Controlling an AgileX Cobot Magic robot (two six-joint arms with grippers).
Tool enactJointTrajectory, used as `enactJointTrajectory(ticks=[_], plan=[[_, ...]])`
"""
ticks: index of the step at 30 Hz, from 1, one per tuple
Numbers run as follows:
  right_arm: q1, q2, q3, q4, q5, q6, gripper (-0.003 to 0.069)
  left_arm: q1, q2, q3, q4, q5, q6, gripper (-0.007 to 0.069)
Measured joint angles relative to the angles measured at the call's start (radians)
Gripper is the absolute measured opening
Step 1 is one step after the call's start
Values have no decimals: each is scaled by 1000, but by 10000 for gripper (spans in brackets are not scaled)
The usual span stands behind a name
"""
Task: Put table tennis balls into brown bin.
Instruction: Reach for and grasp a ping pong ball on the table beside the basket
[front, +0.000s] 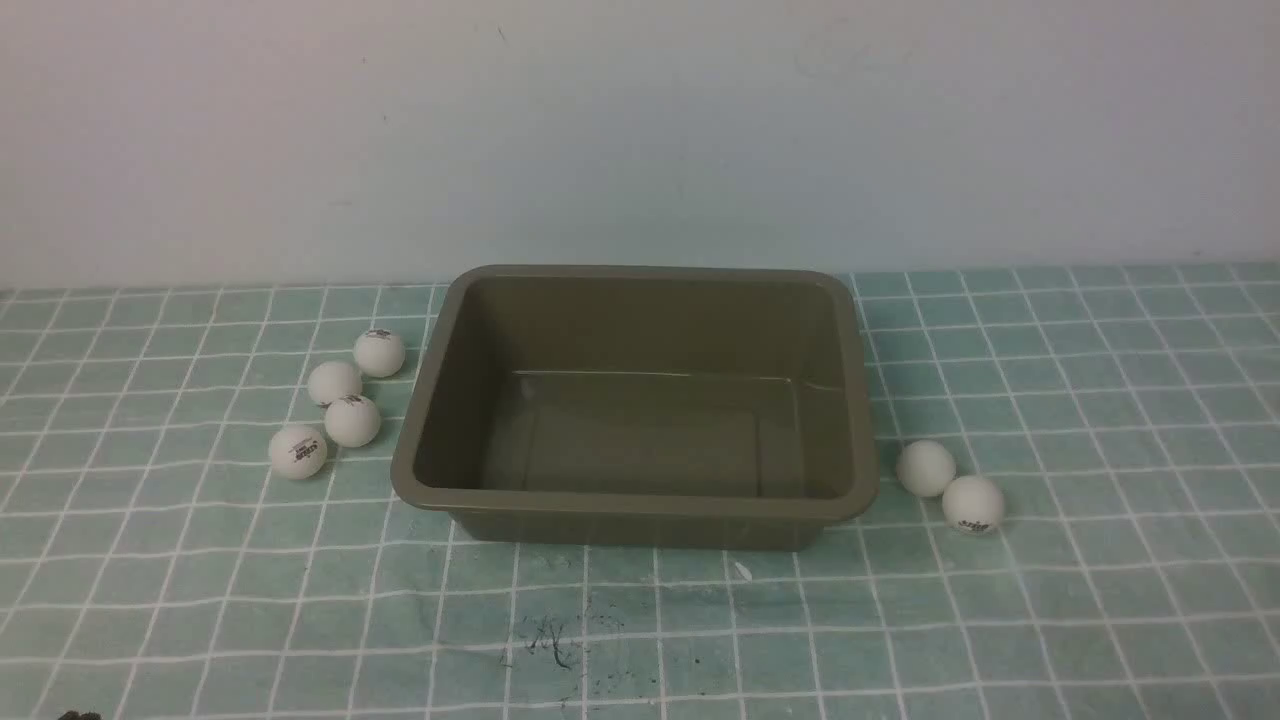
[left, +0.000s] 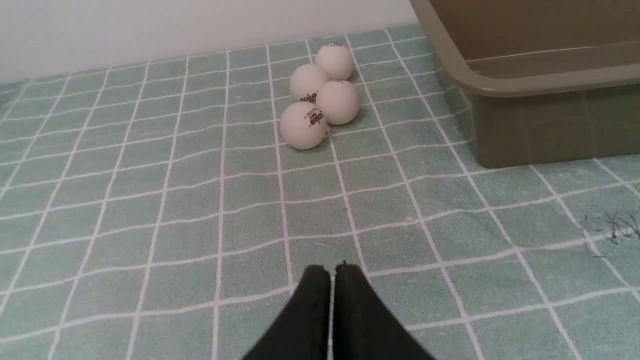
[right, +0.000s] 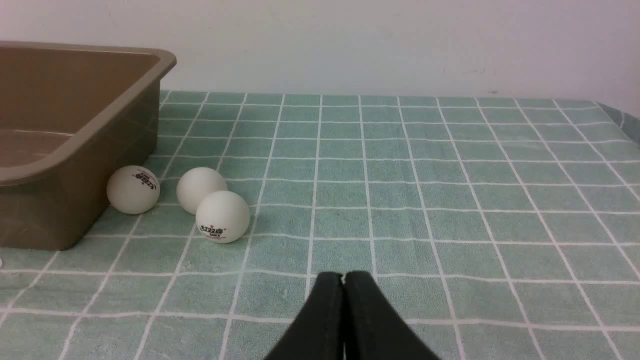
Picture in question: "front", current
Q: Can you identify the olive green plastic bin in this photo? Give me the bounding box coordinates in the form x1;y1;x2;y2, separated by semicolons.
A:
390;265;881;551

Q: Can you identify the white table-tennis ball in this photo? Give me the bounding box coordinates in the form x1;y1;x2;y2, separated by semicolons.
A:
268;424;329;480
353;328;407;378

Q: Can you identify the white table-tennis ball logo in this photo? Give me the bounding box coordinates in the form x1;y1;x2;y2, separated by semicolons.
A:
941;475;1007;536
324;395;381;448

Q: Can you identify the white table-tennis ball plain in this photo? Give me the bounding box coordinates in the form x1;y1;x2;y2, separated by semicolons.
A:
306;361;364;407
895;439;957;498

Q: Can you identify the teal grid tablecloth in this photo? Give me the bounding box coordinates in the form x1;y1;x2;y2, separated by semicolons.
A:
1;261;1279;719

